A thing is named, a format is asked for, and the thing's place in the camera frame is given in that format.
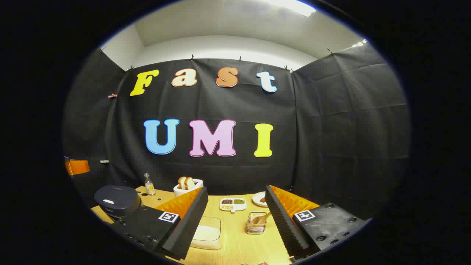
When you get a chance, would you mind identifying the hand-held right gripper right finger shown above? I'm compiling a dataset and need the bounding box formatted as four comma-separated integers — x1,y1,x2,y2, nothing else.
265,185,372,262

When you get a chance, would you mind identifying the small glass bottle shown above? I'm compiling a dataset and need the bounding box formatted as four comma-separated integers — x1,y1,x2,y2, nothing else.
144,173,156,196

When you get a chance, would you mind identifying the white toaster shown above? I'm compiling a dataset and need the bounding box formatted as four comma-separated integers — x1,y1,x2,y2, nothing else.
173,179,203,198

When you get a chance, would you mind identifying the black rice cooker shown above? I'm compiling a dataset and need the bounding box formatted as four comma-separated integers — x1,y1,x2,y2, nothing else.
94,185,142,221

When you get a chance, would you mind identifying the white rice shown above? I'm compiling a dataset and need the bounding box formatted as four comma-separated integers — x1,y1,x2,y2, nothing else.
193,225,220,241

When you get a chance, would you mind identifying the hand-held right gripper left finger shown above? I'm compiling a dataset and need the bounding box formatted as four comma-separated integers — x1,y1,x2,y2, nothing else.
106,187,209,261

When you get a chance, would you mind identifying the metal wire chopstick holder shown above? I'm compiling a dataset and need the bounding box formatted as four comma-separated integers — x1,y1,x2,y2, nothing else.
246,211,268,235

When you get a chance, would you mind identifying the white round plate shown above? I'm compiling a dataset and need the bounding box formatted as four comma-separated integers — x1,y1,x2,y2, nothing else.
252,191,268,207

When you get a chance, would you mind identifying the wooden spoon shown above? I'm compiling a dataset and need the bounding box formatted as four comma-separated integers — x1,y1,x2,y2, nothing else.
251,212,273,224

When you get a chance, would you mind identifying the white divided dish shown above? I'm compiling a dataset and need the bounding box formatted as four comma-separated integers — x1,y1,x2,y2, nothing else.
219,198,247,213

